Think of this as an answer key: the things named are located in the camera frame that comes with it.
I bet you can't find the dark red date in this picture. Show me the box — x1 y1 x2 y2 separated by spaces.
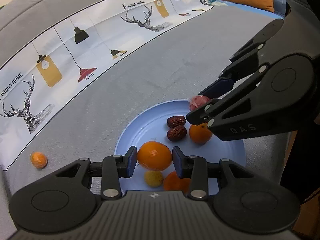
167 125 187 142
167 115 186 128

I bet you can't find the small orange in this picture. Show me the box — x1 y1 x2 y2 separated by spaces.
30 152 48 169

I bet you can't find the light blue plate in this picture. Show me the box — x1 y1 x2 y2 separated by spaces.
113 99 247 196

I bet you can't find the red fruit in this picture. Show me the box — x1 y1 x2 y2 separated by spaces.
188 95 210 111

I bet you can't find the large orange tangerine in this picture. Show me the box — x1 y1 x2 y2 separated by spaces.
137 141 172 171

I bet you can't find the grey printed sofa cover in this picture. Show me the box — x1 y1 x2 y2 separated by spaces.
1 0 277 239

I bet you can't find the yellow fruit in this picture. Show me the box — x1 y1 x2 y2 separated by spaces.
144 171 164 187

